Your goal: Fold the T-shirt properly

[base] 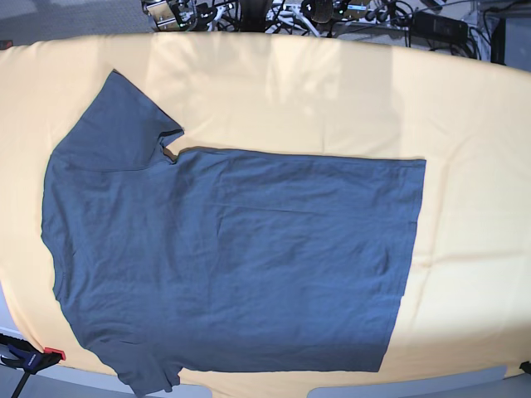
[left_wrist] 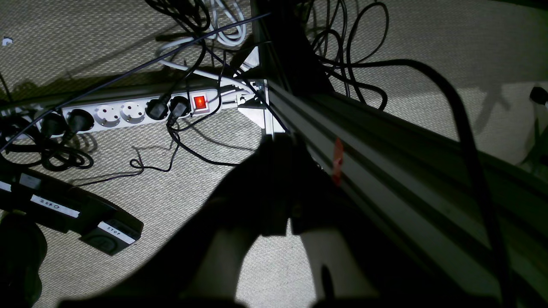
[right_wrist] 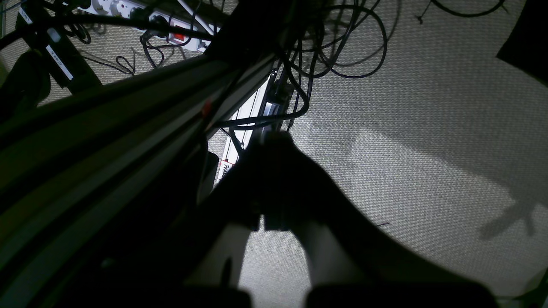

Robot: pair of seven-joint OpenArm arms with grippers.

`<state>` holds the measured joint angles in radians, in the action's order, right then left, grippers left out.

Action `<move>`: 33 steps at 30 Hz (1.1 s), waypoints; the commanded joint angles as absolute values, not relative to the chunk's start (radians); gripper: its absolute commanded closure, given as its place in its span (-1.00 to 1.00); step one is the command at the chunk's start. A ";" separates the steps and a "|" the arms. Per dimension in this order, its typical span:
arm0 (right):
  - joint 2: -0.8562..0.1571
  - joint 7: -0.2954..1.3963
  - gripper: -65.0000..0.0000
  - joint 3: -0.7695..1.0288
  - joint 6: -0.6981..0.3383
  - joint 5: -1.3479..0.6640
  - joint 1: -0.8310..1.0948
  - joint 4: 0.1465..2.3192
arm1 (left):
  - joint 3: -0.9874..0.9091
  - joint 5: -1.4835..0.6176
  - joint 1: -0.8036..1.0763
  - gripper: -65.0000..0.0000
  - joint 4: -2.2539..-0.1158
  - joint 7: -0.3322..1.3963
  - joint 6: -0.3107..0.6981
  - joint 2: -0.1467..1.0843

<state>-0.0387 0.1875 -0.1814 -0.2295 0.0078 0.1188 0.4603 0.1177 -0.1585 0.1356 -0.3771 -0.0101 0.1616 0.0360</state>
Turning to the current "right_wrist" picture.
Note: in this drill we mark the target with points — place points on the white power strip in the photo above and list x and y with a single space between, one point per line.
198 16

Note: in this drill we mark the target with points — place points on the aluminium table frame rail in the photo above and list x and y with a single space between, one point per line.
96 172

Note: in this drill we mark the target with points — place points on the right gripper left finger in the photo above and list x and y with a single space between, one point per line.
206 246

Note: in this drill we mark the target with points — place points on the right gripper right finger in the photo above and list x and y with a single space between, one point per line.
349 258

